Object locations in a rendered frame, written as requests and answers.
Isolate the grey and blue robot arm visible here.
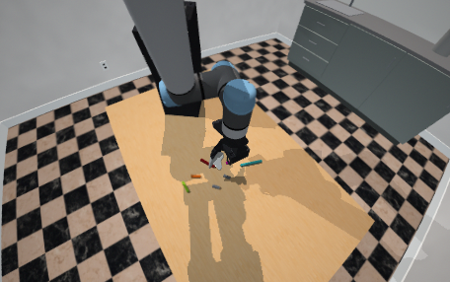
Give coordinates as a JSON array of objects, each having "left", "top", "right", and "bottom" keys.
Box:
[{"left": 123, "top": 0, "right": 257, "bottom": 139}]

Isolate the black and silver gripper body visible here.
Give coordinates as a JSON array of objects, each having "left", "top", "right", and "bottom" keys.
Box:
[{"left": 218, "top": 132, "right": 250, "bottom": 166}]

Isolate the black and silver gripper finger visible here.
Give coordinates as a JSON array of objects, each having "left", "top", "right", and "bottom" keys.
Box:
[{"left": 208, "top": 143, "right": 224, "bottom": 170}]

